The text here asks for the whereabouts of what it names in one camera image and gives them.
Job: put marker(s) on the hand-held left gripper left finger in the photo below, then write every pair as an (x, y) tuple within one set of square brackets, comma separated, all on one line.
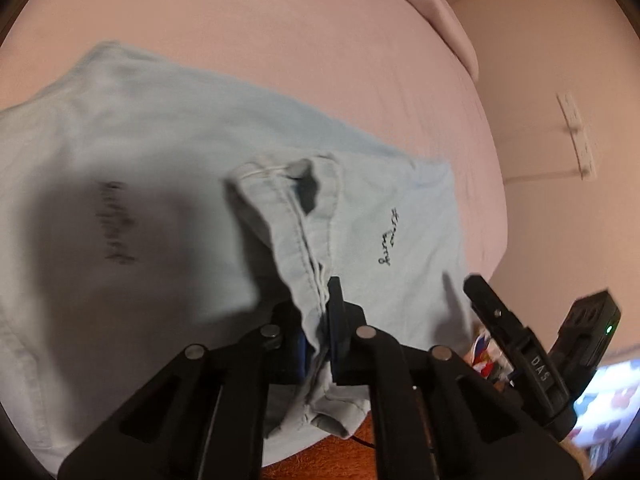
[(300, 355)]

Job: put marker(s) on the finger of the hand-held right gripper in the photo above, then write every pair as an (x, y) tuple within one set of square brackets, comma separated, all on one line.
[(492, 312)]

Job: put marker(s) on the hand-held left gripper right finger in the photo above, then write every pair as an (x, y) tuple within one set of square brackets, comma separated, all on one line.
[(337, 320)]

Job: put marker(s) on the light blue strawberry print pants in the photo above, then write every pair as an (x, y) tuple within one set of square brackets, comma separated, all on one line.
[(150, 135)]

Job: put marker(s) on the colourful printed cloth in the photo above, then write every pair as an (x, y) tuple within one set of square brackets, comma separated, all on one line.
[(610, 400)]

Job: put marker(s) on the bed with pink sheet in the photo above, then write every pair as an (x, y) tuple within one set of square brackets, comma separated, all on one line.
[(250, 20)]

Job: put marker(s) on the lilac quilt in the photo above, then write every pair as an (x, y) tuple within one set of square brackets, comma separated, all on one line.
[(425, 0)]

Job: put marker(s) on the white wall power strip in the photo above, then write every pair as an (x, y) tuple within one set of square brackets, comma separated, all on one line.
[(577, 135)]

